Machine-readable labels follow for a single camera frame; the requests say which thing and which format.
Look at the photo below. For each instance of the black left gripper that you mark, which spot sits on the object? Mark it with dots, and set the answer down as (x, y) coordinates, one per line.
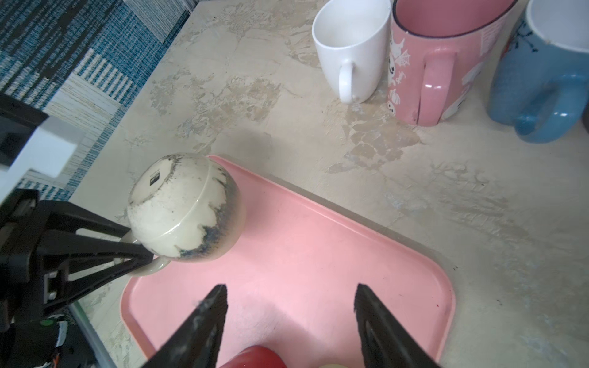
(24, 290)

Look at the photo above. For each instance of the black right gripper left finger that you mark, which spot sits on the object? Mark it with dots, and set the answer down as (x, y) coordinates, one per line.
(196, 343)

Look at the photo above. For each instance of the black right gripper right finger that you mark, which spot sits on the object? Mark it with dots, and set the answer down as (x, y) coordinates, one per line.
(384, 341)

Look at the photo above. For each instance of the pink plastic tray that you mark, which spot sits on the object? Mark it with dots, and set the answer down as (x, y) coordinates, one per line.
(291, 279)

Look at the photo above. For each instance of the beige ceramic teapot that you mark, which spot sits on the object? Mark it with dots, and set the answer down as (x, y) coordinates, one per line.
(184, 208)

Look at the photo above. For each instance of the pink ghost mug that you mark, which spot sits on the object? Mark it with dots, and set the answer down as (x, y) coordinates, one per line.
(437, 49)

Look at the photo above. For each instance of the blue ceramic mug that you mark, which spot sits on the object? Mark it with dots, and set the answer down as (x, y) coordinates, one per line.
(540, 86)

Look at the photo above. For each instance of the white ceramic mug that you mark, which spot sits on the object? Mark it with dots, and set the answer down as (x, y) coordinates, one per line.
(351, 39)

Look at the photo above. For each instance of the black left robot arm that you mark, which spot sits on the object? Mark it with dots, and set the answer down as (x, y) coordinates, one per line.
(40, 342)

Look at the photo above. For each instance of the red ceramic mug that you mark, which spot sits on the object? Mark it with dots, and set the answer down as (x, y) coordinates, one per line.
(255, 357)

